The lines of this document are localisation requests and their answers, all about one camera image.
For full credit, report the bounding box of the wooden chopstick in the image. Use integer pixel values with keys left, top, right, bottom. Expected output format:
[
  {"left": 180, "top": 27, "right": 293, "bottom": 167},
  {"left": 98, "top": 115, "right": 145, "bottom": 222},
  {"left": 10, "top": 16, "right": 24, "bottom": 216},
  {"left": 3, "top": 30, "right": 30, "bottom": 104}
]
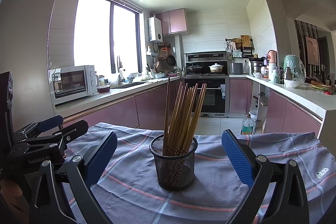
[
  {"left": 167, "top": 82, "right": 183, "bottom": 155},
  {"left": 186, "top": 84, "right": 206, "bottom": 151},
  {"left": 162, "top": 78, "right": 170, "bottom": 156},
  {"left": 177, "top": 84, "right": 198, "bottom": 155},
  {"left": 169, "top": 83, "right": 189, "bottom": 156},
  {"left": 173, "top": 84, "right": 193, "bottom": 156},
  {"left": 181, "top": 84, "right": 198, "bottom": 153},
  {"left": 183, "top": 83, "right": 207, "bottom": 154}
]

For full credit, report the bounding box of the person left hand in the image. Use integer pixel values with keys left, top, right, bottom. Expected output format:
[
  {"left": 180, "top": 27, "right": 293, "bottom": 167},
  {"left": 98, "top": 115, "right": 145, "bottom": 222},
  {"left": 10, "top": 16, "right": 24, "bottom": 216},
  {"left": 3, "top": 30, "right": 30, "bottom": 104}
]
[{"left": 1, "top": 179, "right": 23, "bottom": 209}]

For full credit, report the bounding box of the white microwave oven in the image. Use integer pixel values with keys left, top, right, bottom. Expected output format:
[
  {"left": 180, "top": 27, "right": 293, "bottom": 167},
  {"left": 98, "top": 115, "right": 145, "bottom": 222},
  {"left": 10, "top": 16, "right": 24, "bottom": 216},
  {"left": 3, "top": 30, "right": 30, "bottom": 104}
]
[{"left": 49, "top": 65, "right": 97, "bottom": 105}]

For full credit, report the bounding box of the blue plaid tablecloth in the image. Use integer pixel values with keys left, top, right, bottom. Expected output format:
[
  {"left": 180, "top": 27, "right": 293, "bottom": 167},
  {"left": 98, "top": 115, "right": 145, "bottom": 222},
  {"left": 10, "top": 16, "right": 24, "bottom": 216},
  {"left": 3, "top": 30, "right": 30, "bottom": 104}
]
[{"left": 66, "top": 123, "right": 335, "bottom": 223}]

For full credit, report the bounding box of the red food container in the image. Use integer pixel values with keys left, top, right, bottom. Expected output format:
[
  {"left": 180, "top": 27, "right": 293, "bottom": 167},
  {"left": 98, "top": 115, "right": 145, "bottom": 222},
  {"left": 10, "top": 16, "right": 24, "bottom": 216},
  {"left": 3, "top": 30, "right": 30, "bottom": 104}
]
[{"left": 97, "top": 85, "right": 110, "bottom": 93}]

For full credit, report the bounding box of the oil bottle on floor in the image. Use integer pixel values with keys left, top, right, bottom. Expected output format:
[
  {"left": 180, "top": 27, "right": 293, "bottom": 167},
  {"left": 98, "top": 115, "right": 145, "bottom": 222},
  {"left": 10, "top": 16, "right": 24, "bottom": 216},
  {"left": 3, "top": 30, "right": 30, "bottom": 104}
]
[{"left": 241, "top": 113, "right": 255, "bottom": 135}]

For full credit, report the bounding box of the black mesh utensil cup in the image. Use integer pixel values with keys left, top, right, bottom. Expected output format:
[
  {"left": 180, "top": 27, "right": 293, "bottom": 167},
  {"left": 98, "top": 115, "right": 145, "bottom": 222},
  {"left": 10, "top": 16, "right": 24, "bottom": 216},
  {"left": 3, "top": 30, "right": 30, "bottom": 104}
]
[{"left": 149, "top": 135, "right": 198, "bottom": 191}]

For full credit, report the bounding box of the black built-in oven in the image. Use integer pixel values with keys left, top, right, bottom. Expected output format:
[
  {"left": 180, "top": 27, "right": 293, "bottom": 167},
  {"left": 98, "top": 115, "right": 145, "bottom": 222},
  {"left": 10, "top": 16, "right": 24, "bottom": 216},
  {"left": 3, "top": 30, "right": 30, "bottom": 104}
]
[{"left": 182, "top": 74, "right": 230, "bottom": 118}]

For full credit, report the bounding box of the hanging black frying pan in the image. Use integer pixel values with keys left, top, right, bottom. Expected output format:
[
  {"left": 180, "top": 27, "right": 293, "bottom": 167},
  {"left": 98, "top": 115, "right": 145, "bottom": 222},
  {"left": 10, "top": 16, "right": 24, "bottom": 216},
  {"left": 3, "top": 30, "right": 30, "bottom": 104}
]
[{"left": 166, "top": 55, "right": 176, "bottom": 67}]

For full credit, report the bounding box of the pink kettle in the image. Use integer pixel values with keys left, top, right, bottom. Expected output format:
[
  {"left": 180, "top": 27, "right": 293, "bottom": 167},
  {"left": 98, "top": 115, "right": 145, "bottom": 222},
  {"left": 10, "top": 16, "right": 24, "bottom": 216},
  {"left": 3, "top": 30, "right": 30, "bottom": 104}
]
[{"left": 267, "top": 50, "right": 278, "bottom": 67}]

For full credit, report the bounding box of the white ceramic pot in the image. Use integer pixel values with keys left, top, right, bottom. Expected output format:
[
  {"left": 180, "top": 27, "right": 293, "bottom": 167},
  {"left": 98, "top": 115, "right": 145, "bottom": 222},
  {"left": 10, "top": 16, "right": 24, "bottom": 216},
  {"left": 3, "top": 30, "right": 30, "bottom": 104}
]
[{"left": 209, "top": 63, "right": 223, "bottom": 73}]

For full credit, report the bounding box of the white water heater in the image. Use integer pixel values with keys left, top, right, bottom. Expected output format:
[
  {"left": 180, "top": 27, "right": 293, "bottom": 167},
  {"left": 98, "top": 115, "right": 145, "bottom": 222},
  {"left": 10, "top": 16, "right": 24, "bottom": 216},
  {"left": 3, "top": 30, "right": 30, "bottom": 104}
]
[{"left": 148, "top": 16, "right": 163, "bottom": 43}]

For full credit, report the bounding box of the black lidded wok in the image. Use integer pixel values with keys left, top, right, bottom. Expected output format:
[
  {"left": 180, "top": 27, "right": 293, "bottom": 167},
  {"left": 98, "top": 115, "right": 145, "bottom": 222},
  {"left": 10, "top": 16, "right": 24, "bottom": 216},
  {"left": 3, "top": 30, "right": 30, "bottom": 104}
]
[{"left": 186, "top": 63, "right": 203, "bottom": 74}]

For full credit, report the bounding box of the range hood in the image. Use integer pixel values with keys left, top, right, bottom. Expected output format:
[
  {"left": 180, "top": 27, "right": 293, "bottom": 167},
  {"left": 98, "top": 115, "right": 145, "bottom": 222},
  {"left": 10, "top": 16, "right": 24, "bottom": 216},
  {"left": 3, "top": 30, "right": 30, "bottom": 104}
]
[{"left": 185, "top": 51, "right": 227, "bottom": 62}]

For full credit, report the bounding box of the pink upper cabinet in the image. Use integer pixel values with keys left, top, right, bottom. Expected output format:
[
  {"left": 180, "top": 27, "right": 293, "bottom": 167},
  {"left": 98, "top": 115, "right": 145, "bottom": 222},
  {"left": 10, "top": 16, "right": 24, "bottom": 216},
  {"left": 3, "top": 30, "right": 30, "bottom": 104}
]
[{"left": 155, "top": 8, "right": 189, "bottom": 36}]

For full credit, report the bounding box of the black wall shelf rack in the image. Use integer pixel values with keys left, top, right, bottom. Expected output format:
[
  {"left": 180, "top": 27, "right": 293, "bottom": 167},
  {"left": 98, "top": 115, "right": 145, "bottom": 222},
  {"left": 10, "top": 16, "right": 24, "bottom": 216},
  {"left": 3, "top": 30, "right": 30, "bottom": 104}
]
[{"left": 226, "top": 35, "right": 254, "bottom": 59}]

